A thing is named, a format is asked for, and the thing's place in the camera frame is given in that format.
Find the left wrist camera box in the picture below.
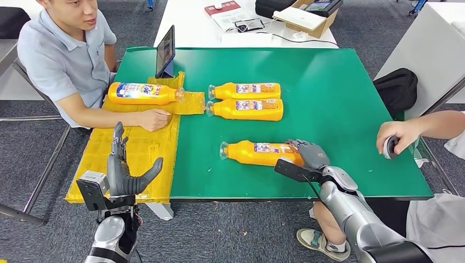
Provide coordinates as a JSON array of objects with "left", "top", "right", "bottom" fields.
[{"left": 75, "top": 170, "right": 137, "bottom": 212}]

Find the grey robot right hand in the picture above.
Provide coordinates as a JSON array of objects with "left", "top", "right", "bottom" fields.
[{"left": 285, "top": 139, "right": 331, "bottom": 171}]

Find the yellow taped cardboard mat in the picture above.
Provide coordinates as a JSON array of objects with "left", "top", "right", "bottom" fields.
[{"left": 63, "top": 71, "right": 206, "bottom": 205}]

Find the white black handheld controller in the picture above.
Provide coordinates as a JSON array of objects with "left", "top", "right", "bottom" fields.
[{"left": 383, "top": 135, "right": 400, "bottom": 161}]

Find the white table foot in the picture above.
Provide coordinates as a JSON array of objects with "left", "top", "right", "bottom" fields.
[{"left": 146, "top": 202, "right": 174, "bottom": 221}]

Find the white box lid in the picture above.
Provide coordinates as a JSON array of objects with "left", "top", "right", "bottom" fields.
[{"left": 272, "top": 5, "right": 328, "bottom": 32}]

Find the black carrying case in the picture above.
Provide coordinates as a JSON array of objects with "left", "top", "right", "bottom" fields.
[{"left": 254, "top": 0, "right": 295, "bottom": 19}]

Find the tablet with blue stand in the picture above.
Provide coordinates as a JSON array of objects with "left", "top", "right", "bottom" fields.
[{"left": 155, "top": 24, "right": 176, "bottom": 79}]

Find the black chair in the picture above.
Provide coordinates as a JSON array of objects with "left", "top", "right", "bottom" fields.
[{"left": 0, "top": 6, "right": 31, "bottom": 40}]

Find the black screen device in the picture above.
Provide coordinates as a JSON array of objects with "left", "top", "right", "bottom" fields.
[{"left": 303, "top": 0, "right": 344, "bottom": 18}]

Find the brown cardboard box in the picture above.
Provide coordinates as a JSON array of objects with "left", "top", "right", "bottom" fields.
[{"left": 285, "top": 0, "right": 341, "bottom": 39}]

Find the white side table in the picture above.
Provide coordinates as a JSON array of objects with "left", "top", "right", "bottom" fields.
[{"left": 374, "top": 2, "right": 465, "bottom": 121}]

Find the black backpack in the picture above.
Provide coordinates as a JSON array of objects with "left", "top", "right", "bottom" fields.
[{"left": 373, "top": 68, "right": 418, "bottom": 117}]

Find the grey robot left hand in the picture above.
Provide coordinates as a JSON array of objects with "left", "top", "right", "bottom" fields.
[{"left": 106, "top": 121, "right": 164, "bottom": 197}]

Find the dark metal bar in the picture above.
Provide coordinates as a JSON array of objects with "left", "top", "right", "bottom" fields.
[{"left": 0, "top": 202, "right": 46, "bottom": 226}]

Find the clear plastic bag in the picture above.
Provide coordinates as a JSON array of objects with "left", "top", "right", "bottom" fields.
[{"left": 409, "top": 136, "right": 431, "bottom": 168}]

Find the red booklet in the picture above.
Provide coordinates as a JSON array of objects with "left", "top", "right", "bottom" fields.
[{"left": 204, "top": 0, "right": 242, "bottom": 16}]

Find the metal chair frame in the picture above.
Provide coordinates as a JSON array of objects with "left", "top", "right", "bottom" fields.
[{"left": 0, "top": 60, "right": 71, "bottom": 215}]

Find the person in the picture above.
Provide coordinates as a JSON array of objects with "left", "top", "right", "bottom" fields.
[
  {"left": 296, "top": 110, "right": 465, "bottom": 263},
  {"left": 17, "top": 0, "right": 172, "bottom": 133}
]

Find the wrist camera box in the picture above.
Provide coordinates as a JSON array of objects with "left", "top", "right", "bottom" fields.
[
  {"left": 273, "top": 158, "right": 324, "bottom": 184},
  {"left": 75, "top": 170, "right": 137, "bottom": 212}
]

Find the orange detergent bottle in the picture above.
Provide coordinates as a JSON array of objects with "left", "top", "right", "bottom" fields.
[
  {"left": 107, "top": 82, "right": 185, "bottom": 106},
  {"left": 207, "top": 82, "right": 281, "bottom": 101},
  {"left": 219, "top": 140, "right": 306, "bottom": 168},
  {"left": 205, "top": 99, "right": 284, "bottom": 122}
]

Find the black cable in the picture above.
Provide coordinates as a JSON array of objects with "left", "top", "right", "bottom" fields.
[{"left": 254, "top": 31, "right": 339, "bottom": 47}]

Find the white printed paper sheet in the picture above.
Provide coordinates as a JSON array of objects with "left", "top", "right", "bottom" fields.
[{"left": 211, "top": 7, "right": 263, "bottom": 33}]

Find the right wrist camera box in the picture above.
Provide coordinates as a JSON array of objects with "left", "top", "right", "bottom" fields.
[{"left": 273, "top": 158, "right": 324, "bottom": 184}]

